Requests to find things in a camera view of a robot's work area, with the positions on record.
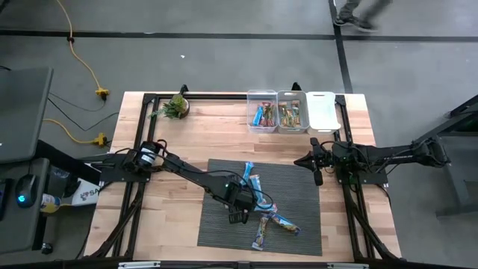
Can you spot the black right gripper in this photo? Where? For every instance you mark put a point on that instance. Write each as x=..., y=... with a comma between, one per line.
x=326, y=157

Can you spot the clear plastic bin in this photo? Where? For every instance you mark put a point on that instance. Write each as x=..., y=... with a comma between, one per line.
x=261, y=130

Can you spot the black floor stand beam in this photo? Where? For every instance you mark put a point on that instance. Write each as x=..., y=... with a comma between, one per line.
x=67, y=160

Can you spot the dark grey side desk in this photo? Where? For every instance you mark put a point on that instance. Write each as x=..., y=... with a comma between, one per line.
x=15, y=231

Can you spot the grey woven placemat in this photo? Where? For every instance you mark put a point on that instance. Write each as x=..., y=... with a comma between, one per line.
x=291, y=194

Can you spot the grey plastic bin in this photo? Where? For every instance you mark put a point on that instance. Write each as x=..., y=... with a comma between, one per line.
x=293, y=130

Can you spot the black caster wheel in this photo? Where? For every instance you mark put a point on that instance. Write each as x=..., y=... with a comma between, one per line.
x=46, y=249

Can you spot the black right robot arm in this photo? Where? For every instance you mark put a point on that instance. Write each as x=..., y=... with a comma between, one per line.
x=392, y=157

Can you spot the grey slanted panel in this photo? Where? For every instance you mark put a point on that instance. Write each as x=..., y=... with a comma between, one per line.
x=22, y=112

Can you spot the black computer mouse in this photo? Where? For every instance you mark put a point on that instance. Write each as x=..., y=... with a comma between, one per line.
x=25, y=188

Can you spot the dark grey side table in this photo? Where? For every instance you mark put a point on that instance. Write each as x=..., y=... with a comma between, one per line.
x=459, y=168

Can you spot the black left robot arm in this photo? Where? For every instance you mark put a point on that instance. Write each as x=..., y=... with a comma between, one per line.
x=194, y=175

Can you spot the purple Chewy granola bar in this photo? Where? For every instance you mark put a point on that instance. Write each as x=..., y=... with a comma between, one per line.
x=261, y=231
x=285, y=224

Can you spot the walking person's feet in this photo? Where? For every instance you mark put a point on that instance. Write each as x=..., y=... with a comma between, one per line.
x=358, y=15

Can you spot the potted green succulent plant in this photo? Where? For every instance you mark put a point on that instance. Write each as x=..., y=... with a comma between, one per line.
x=175, y=106

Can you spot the black aluminium table frame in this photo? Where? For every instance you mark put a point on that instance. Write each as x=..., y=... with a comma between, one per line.
x=209, y=96

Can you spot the white plastic bin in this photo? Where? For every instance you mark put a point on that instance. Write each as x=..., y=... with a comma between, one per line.
x=323, y=112

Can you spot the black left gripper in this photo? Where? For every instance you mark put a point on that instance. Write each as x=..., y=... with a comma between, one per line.
x=241, y=198

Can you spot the white bag with logo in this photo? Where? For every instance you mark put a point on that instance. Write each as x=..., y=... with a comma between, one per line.
x=87, y=194

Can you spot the green orange granola bar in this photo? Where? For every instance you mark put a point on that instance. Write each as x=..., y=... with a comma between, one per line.
x=290, y=116
x=297, y=112
x=282, y=116

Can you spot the black frame foot bracket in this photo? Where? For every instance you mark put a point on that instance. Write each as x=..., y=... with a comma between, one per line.
x=296, y=86
x=183, y=89

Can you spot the yellow white bottle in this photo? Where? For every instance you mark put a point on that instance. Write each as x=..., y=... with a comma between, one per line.
x=50, y=203

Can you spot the silver frame bracket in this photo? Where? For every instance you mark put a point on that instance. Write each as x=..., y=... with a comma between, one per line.
x=139, y=265
x=347, y=266

